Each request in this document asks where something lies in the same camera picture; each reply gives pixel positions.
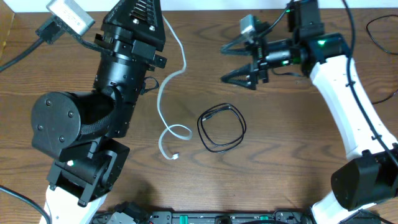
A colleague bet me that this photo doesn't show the wooden side panel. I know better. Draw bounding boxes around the wooden side panel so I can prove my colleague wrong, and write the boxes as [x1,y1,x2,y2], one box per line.
[0,0,15,58]

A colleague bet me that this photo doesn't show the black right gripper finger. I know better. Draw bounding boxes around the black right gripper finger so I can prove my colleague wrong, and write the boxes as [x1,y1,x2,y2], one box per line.
[220,34,258,56]
[221,64,258,90]

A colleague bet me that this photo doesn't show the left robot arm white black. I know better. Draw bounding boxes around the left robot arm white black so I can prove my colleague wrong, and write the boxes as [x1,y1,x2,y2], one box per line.
[31,0,167,223]

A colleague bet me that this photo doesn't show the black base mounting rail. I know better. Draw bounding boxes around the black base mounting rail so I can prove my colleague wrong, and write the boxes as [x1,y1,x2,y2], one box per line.
[90,202,315,224]

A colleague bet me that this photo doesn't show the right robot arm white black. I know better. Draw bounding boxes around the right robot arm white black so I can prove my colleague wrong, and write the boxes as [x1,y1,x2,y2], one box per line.
[221,1,397,223]

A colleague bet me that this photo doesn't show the black USB cable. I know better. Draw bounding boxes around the black USB cable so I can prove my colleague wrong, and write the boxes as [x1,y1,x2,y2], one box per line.
[197,103,248,154]

